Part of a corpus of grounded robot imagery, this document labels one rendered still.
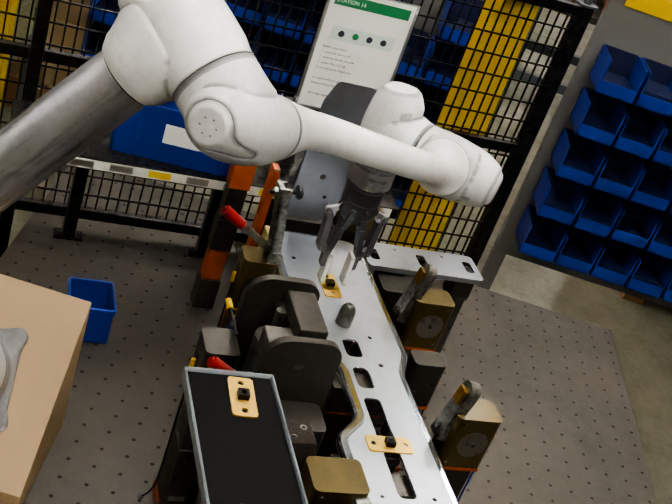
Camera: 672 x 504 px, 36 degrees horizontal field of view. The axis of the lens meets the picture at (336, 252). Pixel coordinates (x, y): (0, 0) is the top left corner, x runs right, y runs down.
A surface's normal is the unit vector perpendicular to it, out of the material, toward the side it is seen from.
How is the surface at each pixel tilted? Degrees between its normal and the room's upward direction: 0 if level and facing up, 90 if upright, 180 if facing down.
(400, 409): 0
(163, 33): 74
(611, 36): 90
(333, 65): 90
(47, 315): 45
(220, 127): 83
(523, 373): 0
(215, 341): 0
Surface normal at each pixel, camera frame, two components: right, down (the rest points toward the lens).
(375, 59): 0.22, 0.56
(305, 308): 0.31, -0.82
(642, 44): -0.08, 0.49
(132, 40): -0.42, 0.04
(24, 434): 0.16, -0.24
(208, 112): -0.33, 0.31
